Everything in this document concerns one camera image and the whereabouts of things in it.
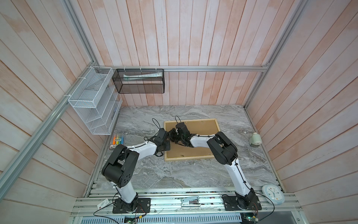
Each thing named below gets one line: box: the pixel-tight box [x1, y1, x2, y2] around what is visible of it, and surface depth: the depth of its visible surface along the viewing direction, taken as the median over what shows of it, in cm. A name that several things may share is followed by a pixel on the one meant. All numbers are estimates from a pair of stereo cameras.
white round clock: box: [261, 184, 285, 206], surface depth 77 cm
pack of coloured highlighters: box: [109, 134, 125, 150], surface depth 100 cm
